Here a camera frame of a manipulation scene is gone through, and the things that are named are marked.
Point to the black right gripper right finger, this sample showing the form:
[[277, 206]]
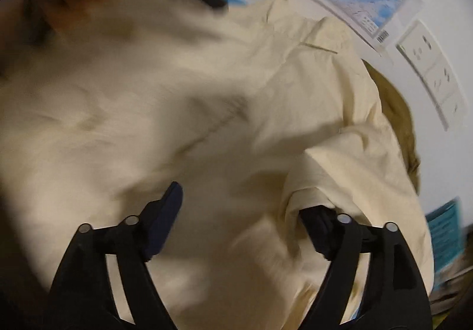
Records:
[[394, 296]]

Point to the olive brown garment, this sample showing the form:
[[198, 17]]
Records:
[[398, 114]]

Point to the teal perforated plastic basket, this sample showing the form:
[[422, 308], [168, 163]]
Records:
[[447, 237]]

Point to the cream beige jacket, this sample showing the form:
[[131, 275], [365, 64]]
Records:
[[256, 111]]

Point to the white wall socket panel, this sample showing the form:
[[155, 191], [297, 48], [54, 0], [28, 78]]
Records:
[[419, 47]]

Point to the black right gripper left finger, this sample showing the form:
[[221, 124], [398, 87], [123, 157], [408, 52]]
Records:
[[103, 281]]

